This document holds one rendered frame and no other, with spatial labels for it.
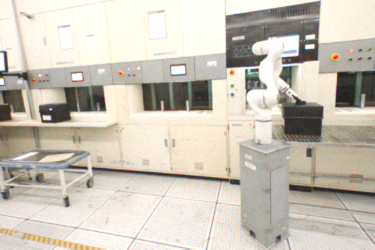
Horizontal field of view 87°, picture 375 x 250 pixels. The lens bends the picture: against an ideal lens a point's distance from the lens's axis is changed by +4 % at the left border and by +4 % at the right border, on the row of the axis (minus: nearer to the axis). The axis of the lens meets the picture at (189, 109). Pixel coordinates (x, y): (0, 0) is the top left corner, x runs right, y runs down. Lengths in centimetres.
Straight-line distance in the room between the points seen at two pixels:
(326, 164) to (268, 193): 108
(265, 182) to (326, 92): 122
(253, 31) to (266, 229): 181
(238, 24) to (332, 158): 171
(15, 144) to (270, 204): 398
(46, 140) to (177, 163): 219
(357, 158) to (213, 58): 178
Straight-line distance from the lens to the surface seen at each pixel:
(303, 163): 252
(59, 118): 325
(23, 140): 425
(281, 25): 234
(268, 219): 174
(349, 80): 294
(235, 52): 227
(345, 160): 261
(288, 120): 192
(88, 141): 327
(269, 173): 157
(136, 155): 285
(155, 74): 249
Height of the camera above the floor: 128
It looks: 8 degrees down
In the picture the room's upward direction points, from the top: 3 degrees counter-clockwise
